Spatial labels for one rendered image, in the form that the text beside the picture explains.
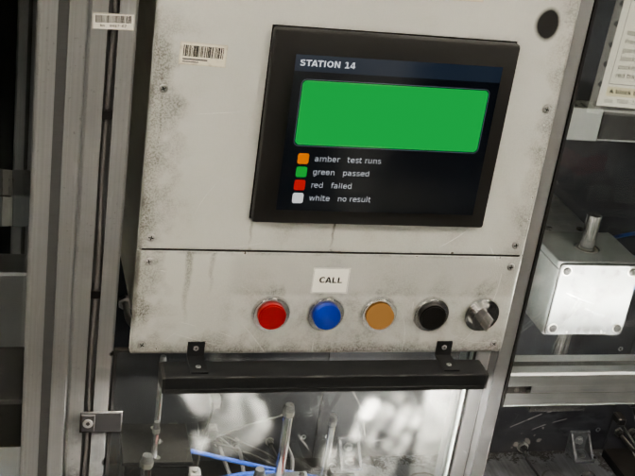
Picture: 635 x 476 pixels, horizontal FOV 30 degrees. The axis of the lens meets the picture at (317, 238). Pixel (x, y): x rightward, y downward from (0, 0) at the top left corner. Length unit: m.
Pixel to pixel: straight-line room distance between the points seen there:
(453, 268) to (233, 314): 0.24
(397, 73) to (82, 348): 0.43
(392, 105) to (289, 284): 0.22
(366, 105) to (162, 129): 0.20
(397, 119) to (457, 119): 0.06
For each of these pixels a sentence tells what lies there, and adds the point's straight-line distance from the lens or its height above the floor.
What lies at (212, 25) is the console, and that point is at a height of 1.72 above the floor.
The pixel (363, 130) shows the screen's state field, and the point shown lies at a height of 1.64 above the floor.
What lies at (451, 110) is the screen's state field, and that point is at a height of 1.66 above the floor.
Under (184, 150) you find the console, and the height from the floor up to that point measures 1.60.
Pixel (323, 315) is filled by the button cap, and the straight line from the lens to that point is 1.26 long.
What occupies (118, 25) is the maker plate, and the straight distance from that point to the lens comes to 1.12.
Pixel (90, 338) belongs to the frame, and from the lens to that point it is 1.26.
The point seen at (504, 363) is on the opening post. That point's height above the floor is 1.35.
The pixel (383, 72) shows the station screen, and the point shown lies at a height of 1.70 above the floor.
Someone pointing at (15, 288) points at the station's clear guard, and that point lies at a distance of 1.24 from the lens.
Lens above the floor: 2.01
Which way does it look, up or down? 24 degrees down
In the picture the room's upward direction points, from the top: 8 degrees clockwise
